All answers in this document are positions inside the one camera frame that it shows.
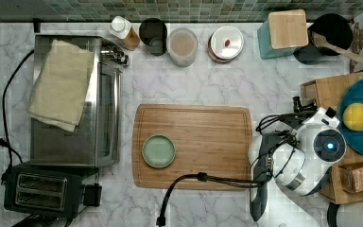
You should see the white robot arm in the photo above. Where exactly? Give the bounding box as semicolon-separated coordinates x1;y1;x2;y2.
248;108;346;227

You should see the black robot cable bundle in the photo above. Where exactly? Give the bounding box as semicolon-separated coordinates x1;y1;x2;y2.
156;113;301;227

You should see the yellow plush pineapple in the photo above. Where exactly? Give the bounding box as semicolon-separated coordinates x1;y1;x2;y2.
343;103;363;131

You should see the black power adapter plug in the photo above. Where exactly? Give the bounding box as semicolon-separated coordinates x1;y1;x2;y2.
83;183;102;207

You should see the black two-slot toaster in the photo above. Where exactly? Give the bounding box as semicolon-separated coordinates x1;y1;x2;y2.
4;162;99;218

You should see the stainless toaster oven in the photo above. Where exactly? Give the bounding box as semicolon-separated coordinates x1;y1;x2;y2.
30;35;128;167

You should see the wooden spoon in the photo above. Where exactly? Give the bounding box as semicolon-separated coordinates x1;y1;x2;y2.
312;32;363;64

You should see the bamboo cutting board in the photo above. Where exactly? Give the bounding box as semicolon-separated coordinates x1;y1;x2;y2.
132;104;252;189

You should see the green ceramic bowl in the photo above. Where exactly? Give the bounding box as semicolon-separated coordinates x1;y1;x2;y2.
142;134;176;168

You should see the white-capped amber bottle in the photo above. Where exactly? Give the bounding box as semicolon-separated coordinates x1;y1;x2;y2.
109;16;140;51

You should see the dark metal cup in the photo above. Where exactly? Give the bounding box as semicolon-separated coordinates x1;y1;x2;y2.
139;18;167;56

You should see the beige folded towel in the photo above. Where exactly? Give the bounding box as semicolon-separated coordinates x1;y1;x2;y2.
28;40;95;132

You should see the black power cord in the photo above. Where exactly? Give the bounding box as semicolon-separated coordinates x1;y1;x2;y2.
0;49;36;185

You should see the white plate on brown plate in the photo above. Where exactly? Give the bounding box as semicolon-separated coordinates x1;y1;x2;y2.
208;26;244;63

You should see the teal box with wooden lid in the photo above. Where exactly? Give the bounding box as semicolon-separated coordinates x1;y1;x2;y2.
257;9;309;60

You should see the clear cereal storage jar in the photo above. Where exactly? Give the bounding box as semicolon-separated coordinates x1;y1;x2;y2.
167;27;198;67

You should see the black cooking pot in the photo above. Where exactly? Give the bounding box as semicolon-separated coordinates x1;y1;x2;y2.
294;13;353;64

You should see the brown stash tea box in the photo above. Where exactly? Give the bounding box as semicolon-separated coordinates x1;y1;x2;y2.
339;162;363;194

